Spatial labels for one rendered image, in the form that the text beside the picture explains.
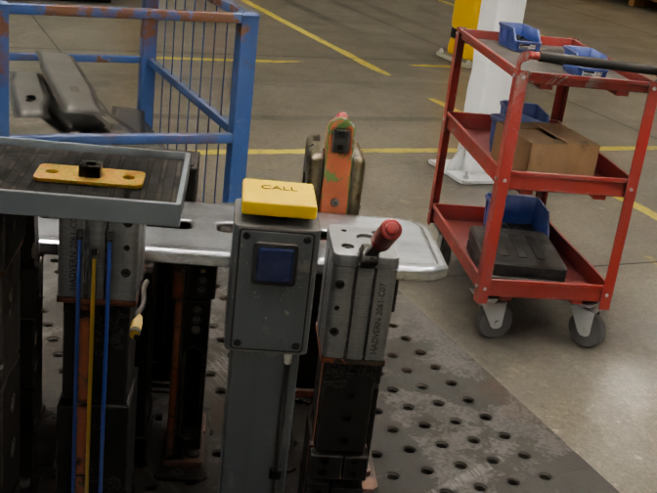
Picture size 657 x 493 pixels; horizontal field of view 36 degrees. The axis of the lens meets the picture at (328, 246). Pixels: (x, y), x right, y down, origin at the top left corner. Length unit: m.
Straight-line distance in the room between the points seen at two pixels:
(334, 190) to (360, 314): 0.33
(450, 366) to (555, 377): 1.64
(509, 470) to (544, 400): 1.71
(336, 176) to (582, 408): 1.89
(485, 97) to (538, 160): 1.88
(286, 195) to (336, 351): 0.26
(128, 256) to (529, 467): 0.65
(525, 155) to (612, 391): 0.77
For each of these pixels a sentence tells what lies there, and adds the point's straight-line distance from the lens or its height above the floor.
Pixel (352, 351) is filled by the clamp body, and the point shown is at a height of 0.95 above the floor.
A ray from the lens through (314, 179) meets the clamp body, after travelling 1.31.
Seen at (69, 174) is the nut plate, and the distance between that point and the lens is 0.82.
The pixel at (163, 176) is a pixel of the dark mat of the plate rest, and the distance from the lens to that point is 0.84.
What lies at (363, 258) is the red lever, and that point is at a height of 1.06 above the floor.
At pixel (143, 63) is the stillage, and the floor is 0.54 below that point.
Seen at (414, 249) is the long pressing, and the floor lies 1.00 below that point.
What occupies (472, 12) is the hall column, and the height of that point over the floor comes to 0.42.
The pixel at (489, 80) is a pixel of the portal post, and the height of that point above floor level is 0.50.
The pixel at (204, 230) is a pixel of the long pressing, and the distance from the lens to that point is 1.18.
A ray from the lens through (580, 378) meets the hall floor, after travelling 3.26.
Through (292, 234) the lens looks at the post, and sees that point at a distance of 0.80.
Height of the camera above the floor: 1.42
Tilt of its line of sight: 21 degrees down
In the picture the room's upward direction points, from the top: 7 degrees clockwise
